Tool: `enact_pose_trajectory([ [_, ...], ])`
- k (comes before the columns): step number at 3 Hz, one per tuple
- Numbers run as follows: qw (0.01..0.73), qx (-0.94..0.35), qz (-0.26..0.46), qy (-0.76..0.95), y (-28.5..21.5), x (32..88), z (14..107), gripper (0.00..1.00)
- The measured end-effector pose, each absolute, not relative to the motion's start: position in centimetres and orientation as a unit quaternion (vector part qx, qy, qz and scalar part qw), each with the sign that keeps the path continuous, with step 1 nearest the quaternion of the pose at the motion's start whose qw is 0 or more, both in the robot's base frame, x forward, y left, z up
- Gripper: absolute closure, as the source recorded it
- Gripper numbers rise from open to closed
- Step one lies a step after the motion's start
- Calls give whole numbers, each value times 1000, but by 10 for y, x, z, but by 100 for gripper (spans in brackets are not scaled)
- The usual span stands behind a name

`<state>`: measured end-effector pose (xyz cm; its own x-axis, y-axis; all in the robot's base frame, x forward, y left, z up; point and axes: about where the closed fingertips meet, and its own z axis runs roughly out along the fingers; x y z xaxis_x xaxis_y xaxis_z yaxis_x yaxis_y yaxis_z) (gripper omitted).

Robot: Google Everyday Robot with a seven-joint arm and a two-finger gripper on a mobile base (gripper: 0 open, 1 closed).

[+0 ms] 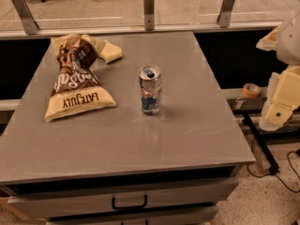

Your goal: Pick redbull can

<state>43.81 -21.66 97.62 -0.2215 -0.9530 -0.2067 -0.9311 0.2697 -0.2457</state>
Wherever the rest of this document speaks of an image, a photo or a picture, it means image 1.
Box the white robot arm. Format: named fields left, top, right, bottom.
left=256, top=5, right=300, bottom=131

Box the silver blue redbull can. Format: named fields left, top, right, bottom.
left=139, top=65, right=162, bottom=115

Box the orange tape roll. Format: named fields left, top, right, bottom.
left=242, top=83, right=261, bottom=98

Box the black metal stand leg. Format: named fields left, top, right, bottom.
left=243, top=112, right=279, bottom=175

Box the grey lower drawer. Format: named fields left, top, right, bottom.
left=46, top=206, right=218, bottom=225

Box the grey drawer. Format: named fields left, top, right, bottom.
left=46, top=206, right=218, bottom=225
left=8, top=177, right=238, bottom=218

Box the late july chip bag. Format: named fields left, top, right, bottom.
left=45, top=34, right=122, bottom=122

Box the grey upper drawer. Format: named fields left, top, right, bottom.
left=8, top=177, right=238, bottom=218

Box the black floor cable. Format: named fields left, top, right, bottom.
left=247, top=136, right=300, bottom=194

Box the right metal railing bracket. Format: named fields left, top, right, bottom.
left=217, top=0, right=235, bottom=28

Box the metal railing bracket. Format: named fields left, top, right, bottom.
left=11, top=0, right=39, bottom=35
left=217, top=0, right=235, bottom=28
left=143, top=0, right=155, bottom=31

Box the middle metal railing bracket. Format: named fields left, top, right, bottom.
left=143, top=0, right=155, bottom=31

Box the black drawer handle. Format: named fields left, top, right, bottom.
left=111, top=195, right=148, bottom=211

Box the left metal railing bracket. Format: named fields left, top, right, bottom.
left=11, top=0, right=39, bottom=35

